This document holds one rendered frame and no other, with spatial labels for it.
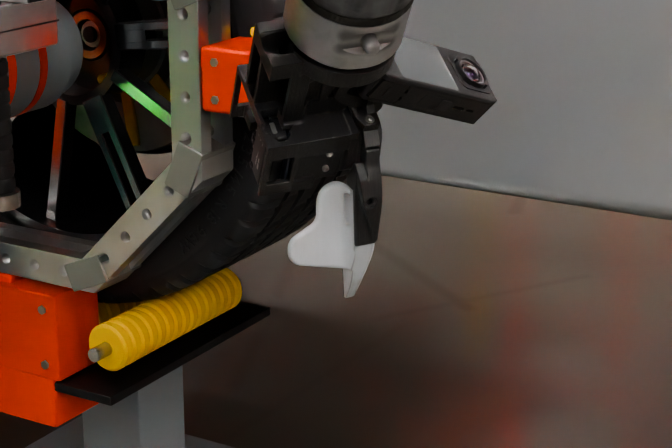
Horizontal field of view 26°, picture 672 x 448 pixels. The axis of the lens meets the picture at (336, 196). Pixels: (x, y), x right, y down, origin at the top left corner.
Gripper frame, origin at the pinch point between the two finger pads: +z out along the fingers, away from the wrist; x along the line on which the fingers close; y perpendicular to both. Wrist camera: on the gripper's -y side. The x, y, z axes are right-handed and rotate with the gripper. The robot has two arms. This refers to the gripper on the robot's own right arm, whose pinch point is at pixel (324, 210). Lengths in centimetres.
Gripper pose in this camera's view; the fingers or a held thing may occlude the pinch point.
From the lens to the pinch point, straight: 106.3
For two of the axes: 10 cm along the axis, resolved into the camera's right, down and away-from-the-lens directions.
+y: -9.4, 1.7, -3.1
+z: -1.6, 5.8, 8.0
